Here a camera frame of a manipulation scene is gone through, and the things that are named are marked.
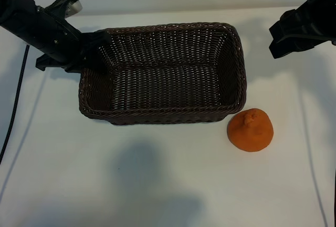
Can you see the orange fruit with knob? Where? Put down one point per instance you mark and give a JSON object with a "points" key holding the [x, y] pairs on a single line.
{"points": [[249, 135]]}

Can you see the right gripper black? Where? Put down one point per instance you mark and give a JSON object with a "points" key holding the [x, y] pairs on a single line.
{"points": [[320, 22]]}

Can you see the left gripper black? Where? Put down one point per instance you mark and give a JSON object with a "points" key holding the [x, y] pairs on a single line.
{"points": [[47, 35]]}

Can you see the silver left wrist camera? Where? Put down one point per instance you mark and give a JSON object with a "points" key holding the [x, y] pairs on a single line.
{"points": [[74, 6]]}

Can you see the dark brown wicker basket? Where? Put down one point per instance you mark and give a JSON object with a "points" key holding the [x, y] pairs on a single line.
{"points": [[170, 93]]}

